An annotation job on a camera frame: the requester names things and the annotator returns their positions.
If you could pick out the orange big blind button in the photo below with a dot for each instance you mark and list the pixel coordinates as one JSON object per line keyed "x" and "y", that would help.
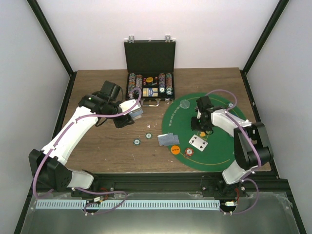
{"x": 175, "y": 150}

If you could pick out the black poker chip case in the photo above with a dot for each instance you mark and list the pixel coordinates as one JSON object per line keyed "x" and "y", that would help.
{"x": 150, "y": 58}

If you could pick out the red poker chip stack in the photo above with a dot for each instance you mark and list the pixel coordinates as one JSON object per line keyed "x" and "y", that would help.
{"x": 189, "y": 152}

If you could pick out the four of clubs card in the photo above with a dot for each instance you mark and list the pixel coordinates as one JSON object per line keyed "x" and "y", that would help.
{"x": 198, "y": 143}

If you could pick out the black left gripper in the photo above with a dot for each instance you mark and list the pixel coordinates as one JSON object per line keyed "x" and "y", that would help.
{"x": 123, "y": 122}

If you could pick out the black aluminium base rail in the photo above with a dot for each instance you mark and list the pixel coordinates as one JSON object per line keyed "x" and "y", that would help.
{"x": 208, "y": 184}

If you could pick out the grey playing card deck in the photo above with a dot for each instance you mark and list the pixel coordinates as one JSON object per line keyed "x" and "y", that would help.
{"x": 136, "y": 114}

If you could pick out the chip row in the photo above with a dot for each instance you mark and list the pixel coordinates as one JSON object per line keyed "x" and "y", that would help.
{"x": 161, "y": 83}
{"x": 138, "y": 84}
{"x": 131, "y": 82}
{"x": 168, "y": 83}

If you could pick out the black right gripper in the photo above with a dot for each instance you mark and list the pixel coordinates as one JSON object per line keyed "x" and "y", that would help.
{"x": 194, "y": 126}

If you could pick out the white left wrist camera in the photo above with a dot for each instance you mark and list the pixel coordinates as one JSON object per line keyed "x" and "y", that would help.
{"x": 129, "y": 106}

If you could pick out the blue poker chip stack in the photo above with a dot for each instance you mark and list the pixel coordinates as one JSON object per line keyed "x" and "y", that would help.
{"x": 137, "y": 142}

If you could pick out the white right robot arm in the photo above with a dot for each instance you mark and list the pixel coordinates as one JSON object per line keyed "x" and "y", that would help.
{"x": 252, "y": 147}

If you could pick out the clear dealer button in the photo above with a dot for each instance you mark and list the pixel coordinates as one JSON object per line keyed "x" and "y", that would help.
{"x": 184, "y": 104}

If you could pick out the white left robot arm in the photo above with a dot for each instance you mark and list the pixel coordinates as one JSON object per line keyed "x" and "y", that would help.
{"x": 48, "y": 165}

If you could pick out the round green poker mat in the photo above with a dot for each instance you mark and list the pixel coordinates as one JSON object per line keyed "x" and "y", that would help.
{"x": 217, "y": 156}

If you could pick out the chip row far left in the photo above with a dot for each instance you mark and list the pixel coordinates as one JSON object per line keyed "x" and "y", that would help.
{"x": 131, "y": 82}

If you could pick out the chip row far right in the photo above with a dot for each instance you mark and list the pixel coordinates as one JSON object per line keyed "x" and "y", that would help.
{"x": 168, "y": 83}

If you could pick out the light blue slotted strip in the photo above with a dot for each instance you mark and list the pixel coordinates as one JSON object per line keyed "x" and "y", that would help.
{"x": 131, "y": 204}

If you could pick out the yellow dealer chip in case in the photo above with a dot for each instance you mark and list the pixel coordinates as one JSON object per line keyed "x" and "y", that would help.
{"x": 149, "y": 79}

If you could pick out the boxed card decks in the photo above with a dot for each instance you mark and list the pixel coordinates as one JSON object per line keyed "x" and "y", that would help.
{"x": 150, "y": 92}

